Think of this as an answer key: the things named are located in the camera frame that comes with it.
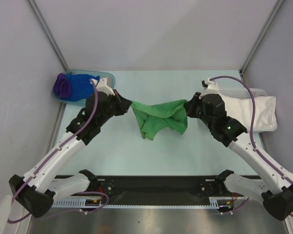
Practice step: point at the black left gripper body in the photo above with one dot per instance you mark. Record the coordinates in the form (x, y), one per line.
(115, 106)

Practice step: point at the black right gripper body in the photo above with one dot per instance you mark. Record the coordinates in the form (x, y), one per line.
(194, 107)

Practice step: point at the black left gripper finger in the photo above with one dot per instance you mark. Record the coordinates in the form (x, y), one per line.
(124, 109)
(123, 101)

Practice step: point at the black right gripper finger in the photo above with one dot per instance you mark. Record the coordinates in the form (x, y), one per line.
(190, 104)
(189, 112)

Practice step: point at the green microfibre towel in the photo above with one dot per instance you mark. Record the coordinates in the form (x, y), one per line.
(154, 118)

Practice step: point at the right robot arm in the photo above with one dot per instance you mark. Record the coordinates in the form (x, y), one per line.
(275, 193)

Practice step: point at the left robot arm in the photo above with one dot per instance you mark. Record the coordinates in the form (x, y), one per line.
(33, 190)

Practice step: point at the blue towel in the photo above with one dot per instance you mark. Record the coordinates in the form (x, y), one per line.
(81, 88)

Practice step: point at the white plastic basket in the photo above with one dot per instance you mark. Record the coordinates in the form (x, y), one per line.
(243, 94)

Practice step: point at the purple towel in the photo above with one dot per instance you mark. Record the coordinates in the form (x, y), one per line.
(62, 87)

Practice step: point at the white towel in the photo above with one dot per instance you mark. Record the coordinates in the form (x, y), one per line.
(241, 110)

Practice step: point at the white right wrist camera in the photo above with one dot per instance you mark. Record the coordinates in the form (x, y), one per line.
(210, 87)

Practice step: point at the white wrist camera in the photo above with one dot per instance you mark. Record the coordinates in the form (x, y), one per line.
(102, 86)
(210, 87)

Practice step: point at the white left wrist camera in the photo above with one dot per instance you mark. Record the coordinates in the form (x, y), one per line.
(102, 86)

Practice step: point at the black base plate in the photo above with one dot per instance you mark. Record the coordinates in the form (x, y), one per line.
(163, 190)

